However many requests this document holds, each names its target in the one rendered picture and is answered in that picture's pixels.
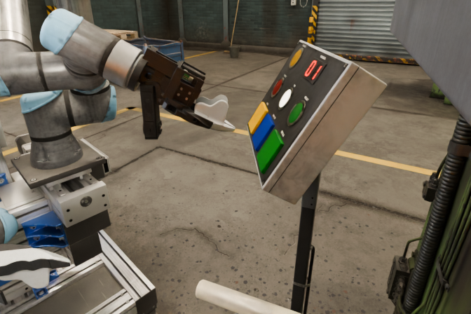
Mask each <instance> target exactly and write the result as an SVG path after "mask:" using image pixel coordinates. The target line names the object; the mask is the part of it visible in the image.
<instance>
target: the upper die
mask: <svg viewBox="0 0 471 314"><path fill-rule="evenodd" d="M390 31H391V32H392V33H393V35H394V36H395V37H396V38H397V40H398V41H399V42H400V43H401V44H402V45H403V46H404V47H405V49H406V50H407V51H408V52H409V54H410V55H411V56H412V58H413V59H415V61H416V62H417V63H418V64H419V65H420V67H421V68H422V69H423V70H424V72H425V73H426V74H427V75H428V76H429V77H430V78H431V79H432V81H433V82H434V83H435V85H436V86H437V87H438V88H439V89H440V90H441V91H442V92H443V94H444V95H445V96H446V98H447V99H448V100H449V101H450V102H451V103H452V105H453V106H454V107H455V108H456V109H457V110H458V112H459V113H460V114H461V115H462V117H463V118H464V119H465V120H466V121H467V122H468V123H469V124H470V126H471V0H395V7H394V11H393V15H392V21H391V25H390Z"/></svg>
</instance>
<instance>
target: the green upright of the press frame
mask: <svg viewBox="0 0 471 314"><path fill-rule="evenodd" d="M470 174H471V160H470V159H469V158H468V157H466V159H465V163H464V165H463V169H462V171H461V174H460V179H459V181H458V186H457V187H456V192H455V193H454V197H453V200H452V204H451V207H450V210H449V214H448V217H447V218H446V223H445V225H444V230H443V231H442V235H441V238H440V241H439V244H438V247H437V251H436V253H435V258H434V259H433V262H432V266H431V268H430V272H429V275H428V279H427V281H426V284H425V287H424V290H423V294H422V296H421V300H420V303H419V305H418V306H420V305H421V304H422V303H423V302H424V301H425V297H426V294H427V292H428V288H429V286H430V283H431V281H432V277H433V275H434V273H435V270H436V261H437V257H438V256H439V255H440V254H442V250H443V248H444V245H445V242H446V239H447V237H448V235H449V231H450V230H451V226H452V224H453V221H454V219H455V216H456V213H457V211H458V208H459V205H460V202H461V200H462V197H463V194H464V191H465V188H466V186H467V182H468V179H469V177H470ZM470 197H471V194H470ZM470 197H469V200H470ZM469 200H468V202H467V205H468V203H469ZM467 205H466V208H467ZM466 208H465V211H466ZM431 209H432V202H431V204H430V209H429V211H428V215H427V217H426V220H425V224H424V227H423V230H422V233H421V237H422V236H423V235H424V232H425V229H426V226H427V222H428V220H429V216H430V212H431ZM465 211H464V213H463V216H464V214H465ZM463 216H462V219H463ZM462 219H461V221H460V223H461V222H462ZM459 227H460V225H459ZM459 227H458V228H459ZM457 232H458V231H457ZM421 242H422V240H419V242H418V246H417V250H418V251H419V249H420V246H421ZM412 272H413V270H411V275H412ZM411 275H410V277H409V281H410V279H411ZM409 281H408V283H407V287H406V289H405V292H404V298H405V295H406V293H407V288H408V285H409ZM447 281H448V282H449V285H450V290H449V292H447V291H446V289H445V288H444V291H443V294H442V297H441V299H440V302H439V304H438V306H437V308H436V310H435V314H471V225H470V228H469V230H468V232H467V235H466V237H465V240H464V242H463V245H462V247H461V249H460V252H459V254H458V256H457V259H456V261H455V264H454V265H453V268H452V270H451V273H450V275H449V279H448V280H447ZM425 307H426V305H425V306H424V307H423V308H422V309H421V310H419V311H418V312H417V314H422V313H423V312H424V310H425Z"/></svg>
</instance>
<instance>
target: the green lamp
mask: <svg viewBox="0 0 471 314"><path fill-rule="evenodd" d="M302 106H303V105H302V103H298V104H297V105H296V106H295V107H294V108H293V110H292V112H291V114H290V115H289V122H290V123H293V122H294V121H295V120H296V119H297V118H298V117H299V114H300V113H301V110H302Z"/></svg>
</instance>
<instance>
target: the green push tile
mask: <svg viewBox="0 0 471 314"><path fill-rule="evenodd" d="M283 146H284V143H283V140H282V138H281V136H280V134H279V132H278V131H277V130H274V131H273V132H272V133H271V135H270V137H269V138H268V139H267V141H266V143H265V144H264V145H263V147H262V148H261V150H260V152H259V153H258V154H257V160H258V162H259V167H260V170H261V173H263V174H264V173H265V172H266V171H267V169H268V167H269V166H270V165H271V163H272V162H273V160H274V159H275V157H276V156H277V155H278V153H279V152H280V150H281V149H282V148H283Z"/></svg>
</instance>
